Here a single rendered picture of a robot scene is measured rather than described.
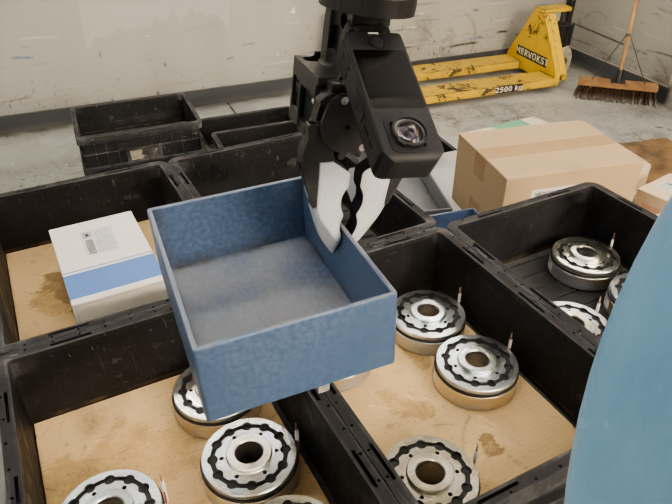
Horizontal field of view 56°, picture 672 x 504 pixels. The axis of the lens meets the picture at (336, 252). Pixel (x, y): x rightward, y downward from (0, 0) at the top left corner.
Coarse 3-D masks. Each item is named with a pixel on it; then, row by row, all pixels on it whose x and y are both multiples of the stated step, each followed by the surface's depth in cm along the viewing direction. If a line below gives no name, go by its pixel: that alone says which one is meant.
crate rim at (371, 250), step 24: (408, 240) 89; (456, 240) 89; (480, 264) 84; (504, 288) 81; (576, 336) 72; (336, 408) 64; (360, 432) 61; (384, 456) 59; (384, 480) 57; (528, 480) 57; (552, 480) 58
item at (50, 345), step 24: (168, 312) 76; (72, 336) 72; (96, 336) 73; (0, 360) 69; (24, 360) 70; (0, 384) 66; (0, 408) 64; (0, 432) 61; (336, 432) 61; (360, 456) 59; (24, 480) 57
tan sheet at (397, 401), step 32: (384, 384) 80; (416, 384) 80; (384, 416) 76; (416, 416) 76; (448, 416) 76; (480, 416) 76; (512, 416) 76; (544, 416) 76; (384, 448) 72; (480, 448) 72; (512, 448) 72; (544, 448) 72; (480, 480) 68
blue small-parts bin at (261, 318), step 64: (256, 192) 60; (192, 256) 61; (256, 256) 62; (320, 256) 61; (192, 320) 54; (256, 320) 54; (320, 320) 44; (384, 320) 47; (256, 384) 45; (320, 384) 48
